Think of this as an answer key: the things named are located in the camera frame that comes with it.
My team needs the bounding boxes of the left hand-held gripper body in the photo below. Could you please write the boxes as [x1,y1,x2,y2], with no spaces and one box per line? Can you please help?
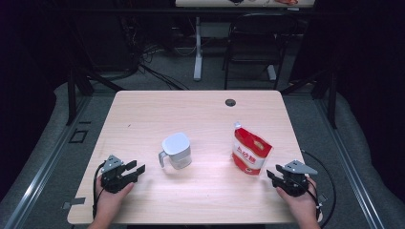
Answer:
[99,155,138,194]

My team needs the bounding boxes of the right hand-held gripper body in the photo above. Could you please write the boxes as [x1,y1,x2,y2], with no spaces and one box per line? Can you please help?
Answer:
[274,159,318,197]

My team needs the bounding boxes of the red and white sugar pouch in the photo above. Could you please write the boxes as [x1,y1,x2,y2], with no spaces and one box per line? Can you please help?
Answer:
[231,121,273,177]

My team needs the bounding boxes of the white lidded jar with handle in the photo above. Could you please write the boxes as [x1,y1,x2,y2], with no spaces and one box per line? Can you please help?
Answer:
[158,132,193,171]

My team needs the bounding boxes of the person's left hand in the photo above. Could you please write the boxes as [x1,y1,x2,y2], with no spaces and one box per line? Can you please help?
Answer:
[95,176,136,220]

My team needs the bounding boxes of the person's right hand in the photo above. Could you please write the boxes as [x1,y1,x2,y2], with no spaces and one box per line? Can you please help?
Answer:
[276,177,320,223]

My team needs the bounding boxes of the black metal stand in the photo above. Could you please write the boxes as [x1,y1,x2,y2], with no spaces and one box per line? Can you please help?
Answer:
[65,68,96,127]

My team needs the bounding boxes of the white desk foot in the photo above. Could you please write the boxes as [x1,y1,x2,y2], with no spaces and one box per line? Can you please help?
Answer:
[266,64,277,81]

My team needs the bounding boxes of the white desk leg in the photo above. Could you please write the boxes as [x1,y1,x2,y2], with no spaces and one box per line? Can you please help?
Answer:
[193,16,203,82]

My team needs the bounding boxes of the black folding chair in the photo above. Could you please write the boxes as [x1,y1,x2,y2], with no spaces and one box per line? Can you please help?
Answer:
[223,12,299,91]

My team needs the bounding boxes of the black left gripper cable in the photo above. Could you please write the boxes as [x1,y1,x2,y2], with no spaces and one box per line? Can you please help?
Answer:
[92,161,107,220]

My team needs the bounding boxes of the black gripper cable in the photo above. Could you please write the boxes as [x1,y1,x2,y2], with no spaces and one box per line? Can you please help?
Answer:
[300,149,337,229]
[92,161,107,220]

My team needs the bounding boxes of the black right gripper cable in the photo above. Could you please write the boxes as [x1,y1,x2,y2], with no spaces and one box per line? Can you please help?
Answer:
[300,149,337,229]

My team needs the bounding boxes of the aluminium floor rail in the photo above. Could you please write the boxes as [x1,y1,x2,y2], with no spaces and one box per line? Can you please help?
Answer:
[313,94,387,229]
[3,94,94,229]

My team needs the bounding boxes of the bundle of floor cables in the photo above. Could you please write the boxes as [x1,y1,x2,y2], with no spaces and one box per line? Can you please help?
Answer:
[135,42,191,92]

